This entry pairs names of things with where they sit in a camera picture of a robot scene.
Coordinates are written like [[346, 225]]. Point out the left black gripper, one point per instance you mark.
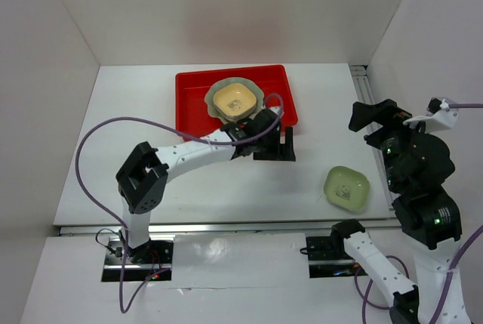
[[279, 152]]

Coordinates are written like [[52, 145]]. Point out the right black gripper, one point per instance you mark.
[[383, 112]]

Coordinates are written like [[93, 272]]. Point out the green panda plate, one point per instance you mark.
[[346, 188]]

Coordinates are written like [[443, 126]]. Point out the yellow panda plate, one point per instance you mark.
[[234, 101]]

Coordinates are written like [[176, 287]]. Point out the large green scalloped bowl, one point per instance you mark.
[[224, 82]]

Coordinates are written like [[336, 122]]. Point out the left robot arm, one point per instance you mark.
[[143, 177]]

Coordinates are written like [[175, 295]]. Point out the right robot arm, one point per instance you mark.
[[417, 163]]

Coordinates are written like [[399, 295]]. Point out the red plastic bin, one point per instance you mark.
[[191, 87]]

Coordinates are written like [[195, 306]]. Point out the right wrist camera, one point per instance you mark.
[[441, 115]]

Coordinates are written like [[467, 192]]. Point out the aluminium rail front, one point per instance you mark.
[[241, 227]]

